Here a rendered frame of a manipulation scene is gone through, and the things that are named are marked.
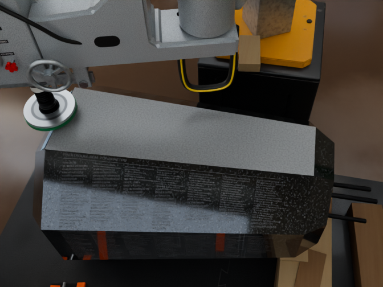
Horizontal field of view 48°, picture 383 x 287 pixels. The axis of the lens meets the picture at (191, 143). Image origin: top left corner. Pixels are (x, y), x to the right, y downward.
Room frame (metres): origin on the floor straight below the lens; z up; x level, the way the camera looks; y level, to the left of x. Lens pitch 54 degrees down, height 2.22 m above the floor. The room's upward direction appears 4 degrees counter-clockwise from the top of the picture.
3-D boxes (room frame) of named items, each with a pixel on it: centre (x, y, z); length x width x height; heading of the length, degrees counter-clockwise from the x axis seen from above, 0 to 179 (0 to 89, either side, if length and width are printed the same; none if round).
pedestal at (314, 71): (1.77, -0.42, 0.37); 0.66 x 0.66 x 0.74; 74
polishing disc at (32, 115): (1.20, 0.58, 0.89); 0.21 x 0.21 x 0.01
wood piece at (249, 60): (1.54, -0.31, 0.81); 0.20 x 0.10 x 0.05; 172
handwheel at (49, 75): (1.09, 0.45, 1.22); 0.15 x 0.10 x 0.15; 91
